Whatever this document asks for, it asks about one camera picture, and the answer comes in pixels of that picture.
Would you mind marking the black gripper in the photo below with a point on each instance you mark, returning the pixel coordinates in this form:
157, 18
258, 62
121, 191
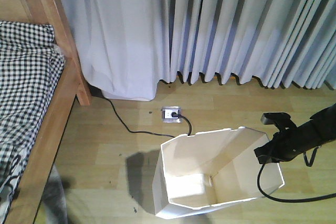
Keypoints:
283, 147

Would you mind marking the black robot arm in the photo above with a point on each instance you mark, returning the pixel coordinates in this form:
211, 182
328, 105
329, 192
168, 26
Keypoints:
320, 129

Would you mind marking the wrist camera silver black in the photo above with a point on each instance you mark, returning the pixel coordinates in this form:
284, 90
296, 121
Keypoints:
281, 120

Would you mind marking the white plastic trash bin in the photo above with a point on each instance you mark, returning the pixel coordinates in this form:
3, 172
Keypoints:
211, 170

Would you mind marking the floor power socket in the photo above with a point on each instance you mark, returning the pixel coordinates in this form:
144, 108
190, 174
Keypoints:
170, 114

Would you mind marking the wooden bed frame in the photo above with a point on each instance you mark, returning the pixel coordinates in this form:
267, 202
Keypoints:
70, 86

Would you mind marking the grey round rug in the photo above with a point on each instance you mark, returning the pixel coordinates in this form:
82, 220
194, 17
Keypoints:
54, 200

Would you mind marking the checkered black white bedding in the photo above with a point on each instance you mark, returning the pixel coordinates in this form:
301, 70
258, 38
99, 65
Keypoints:
31, 66

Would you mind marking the grey pleated curtain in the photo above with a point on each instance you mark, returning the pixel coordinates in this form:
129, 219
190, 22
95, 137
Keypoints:
127, 46

